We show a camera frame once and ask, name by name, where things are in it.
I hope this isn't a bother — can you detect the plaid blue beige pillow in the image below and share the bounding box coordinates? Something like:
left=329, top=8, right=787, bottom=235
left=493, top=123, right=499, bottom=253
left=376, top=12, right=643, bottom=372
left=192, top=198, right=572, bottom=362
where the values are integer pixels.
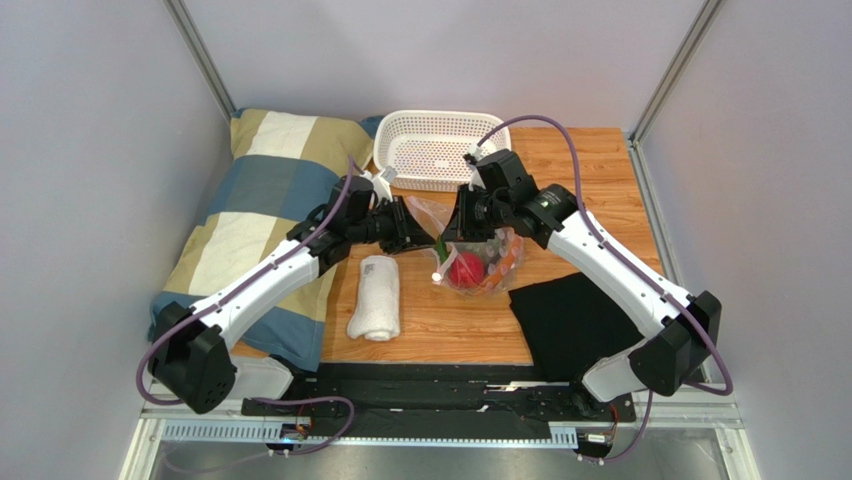
left=149, top=109, right=382, bottom=372

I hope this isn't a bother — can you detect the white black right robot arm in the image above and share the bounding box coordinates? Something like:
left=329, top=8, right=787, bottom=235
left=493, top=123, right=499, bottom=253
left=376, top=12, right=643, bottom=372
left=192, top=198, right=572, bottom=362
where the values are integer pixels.
left=442, top=184, right=733, bottom=402

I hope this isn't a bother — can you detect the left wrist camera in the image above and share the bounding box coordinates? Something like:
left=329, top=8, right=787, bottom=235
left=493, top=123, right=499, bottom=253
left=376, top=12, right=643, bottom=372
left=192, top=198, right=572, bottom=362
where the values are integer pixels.
left=324, top=167, right=397, bottom=221

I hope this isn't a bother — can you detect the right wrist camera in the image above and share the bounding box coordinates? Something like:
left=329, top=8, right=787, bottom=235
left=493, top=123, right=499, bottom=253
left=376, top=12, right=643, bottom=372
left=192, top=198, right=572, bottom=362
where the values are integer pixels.
left=465, top=149, right=539, bottom=202

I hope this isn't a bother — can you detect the rolled white towel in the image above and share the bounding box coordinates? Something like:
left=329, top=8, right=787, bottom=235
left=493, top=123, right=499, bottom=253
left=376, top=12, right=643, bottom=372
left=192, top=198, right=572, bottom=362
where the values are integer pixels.
left=346, top=255, right=401, bottom=342

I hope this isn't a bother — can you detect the red fake tomato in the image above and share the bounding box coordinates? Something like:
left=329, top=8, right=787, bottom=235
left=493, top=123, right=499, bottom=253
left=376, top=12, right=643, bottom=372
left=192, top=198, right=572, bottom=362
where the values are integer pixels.
left=448, top=252, right=485, bottom=289

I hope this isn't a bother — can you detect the aluminium frame rail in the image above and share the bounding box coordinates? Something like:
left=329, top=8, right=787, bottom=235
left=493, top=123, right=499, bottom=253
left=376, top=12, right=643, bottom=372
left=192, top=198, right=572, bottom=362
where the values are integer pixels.
left=120, top=391, right=760, bottom=479

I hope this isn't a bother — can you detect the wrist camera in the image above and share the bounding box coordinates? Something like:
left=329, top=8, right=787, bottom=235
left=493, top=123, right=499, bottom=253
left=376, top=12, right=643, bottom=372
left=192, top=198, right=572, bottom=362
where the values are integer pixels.
left=465, top=149, right=539, bottom=202
left=324, top=167, right=397, bottom=221

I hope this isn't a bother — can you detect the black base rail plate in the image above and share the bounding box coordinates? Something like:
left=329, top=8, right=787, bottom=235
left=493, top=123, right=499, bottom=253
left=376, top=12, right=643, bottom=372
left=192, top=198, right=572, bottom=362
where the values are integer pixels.
left=241, top=363, right=640, bottom=440

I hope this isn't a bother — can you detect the black cloth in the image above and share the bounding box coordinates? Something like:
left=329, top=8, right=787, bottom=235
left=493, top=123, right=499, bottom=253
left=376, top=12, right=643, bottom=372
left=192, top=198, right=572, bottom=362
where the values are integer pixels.
left=509, top=273, right=643, bottom=382

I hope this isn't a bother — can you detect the green fake chili pepper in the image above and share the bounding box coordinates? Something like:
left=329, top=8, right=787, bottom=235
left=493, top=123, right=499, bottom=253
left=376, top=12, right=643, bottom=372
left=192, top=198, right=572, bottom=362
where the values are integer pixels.
left=434, top=238, right=449, bottom=264

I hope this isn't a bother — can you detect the white perforated plastic basket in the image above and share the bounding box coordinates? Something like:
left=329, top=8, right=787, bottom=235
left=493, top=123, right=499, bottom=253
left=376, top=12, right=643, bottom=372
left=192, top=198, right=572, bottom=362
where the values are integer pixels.
left=373, top=110, right=512, bottom=192

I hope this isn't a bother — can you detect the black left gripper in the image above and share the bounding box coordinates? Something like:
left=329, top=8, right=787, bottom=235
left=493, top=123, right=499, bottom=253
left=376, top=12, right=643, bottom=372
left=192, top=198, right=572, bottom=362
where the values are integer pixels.
left=348, top=196, right=437, bottom=256

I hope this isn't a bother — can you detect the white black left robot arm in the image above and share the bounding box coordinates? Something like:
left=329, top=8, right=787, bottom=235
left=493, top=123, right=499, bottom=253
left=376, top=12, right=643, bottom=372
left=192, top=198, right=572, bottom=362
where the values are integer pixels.
left=135, top=196, right=435, bottom=414

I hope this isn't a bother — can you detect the clear zip top bag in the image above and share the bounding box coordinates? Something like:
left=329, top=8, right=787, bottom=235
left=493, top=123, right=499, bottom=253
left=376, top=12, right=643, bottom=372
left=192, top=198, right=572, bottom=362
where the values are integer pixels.
left=405, top=196, right=524, bottom=296

